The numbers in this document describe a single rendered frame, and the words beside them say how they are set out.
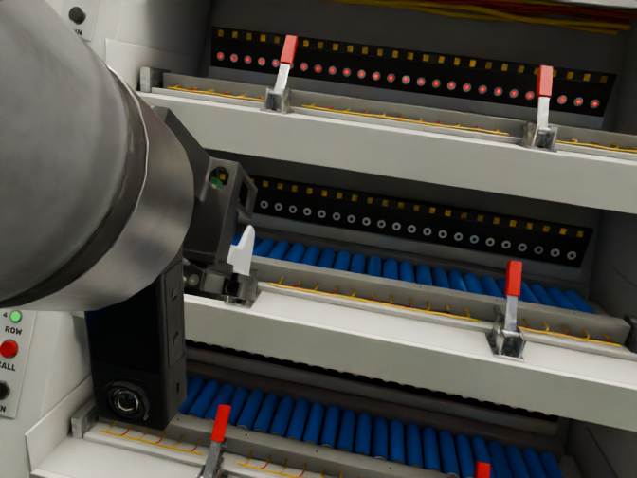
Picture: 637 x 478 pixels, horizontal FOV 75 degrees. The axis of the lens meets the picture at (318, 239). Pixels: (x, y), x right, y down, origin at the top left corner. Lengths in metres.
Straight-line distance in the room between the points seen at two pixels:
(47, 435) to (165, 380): 0.33
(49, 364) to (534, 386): 0.48
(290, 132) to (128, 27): 0.22
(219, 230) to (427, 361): 0.26
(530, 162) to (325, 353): 0.27
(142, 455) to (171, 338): 0.33
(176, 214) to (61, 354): 0.39
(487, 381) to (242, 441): 0.27
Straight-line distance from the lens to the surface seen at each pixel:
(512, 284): 0.45
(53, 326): 0.52
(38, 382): 0.54
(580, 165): 0.47
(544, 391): 0.46
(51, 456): 0.58
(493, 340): 0.46
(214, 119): 0.46
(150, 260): 0.16
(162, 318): 0.23
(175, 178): 0.16
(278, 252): 0.52
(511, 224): 0.59
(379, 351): 0.42
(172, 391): 0.26
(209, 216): 0.25
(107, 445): 0.57
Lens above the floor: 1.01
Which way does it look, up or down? 2 degrees up
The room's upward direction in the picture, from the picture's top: 10 degrees clockwise
